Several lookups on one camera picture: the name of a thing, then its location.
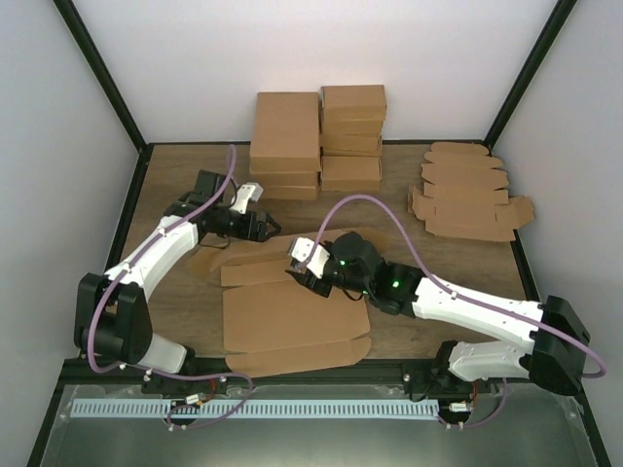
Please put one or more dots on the pile of flat cardboard blanks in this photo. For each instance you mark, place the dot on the pile of flat cardboard blanks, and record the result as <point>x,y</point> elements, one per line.
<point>463,165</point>

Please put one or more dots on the clear plastic sheet cover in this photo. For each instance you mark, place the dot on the clear plastic sheet cover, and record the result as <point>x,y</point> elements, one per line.
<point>519,426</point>

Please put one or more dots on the light blue slotted cable duct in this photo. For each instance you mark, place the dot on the light blue slotted cable duct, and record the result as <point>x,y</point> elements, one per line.
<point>258,409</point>

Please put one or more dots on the black left frame post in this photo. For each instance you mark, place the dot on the black left frame post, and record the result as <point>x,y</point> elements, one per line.
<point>83,39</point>

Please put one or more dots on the top left stacked cardboard box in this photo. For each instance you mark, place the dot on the top left stacked cardboard box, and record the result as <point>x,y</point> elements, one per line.
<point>285,136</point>

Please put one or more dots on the large cardboard box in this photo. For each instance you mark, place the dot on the large cardboard box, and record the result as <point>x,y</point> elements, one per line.
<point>271,324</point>

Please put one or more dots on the top flat cardboard blank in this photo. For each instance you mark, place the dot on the top flat cardboard blank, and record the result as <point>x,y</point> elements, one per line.
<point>467,220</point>

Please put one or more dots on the black frame post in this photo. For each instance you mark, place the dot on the black frame post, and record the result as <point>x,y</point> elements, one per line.
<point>540,49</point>
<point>83,39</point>

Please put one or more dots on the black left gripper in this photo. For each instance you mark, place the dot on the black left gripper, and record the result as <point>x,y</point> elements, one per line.
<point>259,228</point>

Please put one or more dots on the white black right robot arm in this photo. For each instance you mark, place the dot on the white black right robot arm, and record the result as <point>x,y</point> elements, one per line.
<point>540,342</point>

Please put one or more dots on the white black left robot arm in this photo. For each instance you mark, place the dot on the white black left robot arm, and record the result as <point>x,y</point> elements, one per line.
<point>112,317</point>

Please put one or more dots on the black aluminium front rail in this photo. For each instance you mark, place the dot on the black aluminium front rail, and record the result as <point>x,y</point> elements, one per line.
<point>392,371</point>

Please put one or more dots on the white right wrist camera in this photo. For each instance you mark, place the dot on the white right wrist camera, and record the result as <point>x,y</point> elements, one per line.
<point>307,256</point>

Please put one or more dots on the front right folded cardboard box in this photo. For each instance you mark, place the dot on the front right folded cardboard box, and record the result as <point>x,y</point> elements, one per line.
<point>351,174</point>

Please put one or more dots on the top right stacked cardboard box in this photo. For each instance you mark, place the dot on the top right stacked cardboard box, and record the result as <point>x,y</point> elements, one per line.
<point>350,103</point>

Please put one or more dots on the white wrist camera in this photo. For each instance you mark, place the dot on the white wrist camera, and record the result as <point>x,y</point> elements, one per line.
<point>245,194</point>
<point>307,256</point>

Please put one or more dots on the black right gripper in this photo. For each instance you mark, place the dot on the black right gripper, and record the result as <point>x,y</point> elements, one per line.
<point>309,279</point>

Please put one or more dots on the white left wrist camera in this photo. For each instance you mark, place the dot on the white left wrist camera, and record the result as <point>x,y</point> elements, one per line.
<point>245,194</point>

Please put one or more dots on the black right frame post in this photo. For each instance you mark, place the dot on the black right frame post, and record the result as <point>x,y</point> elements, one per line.
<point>540,49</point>

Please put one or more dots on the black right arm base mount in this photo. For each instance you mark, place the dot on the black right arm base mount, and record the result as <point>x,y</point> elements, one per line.
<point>438,382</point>

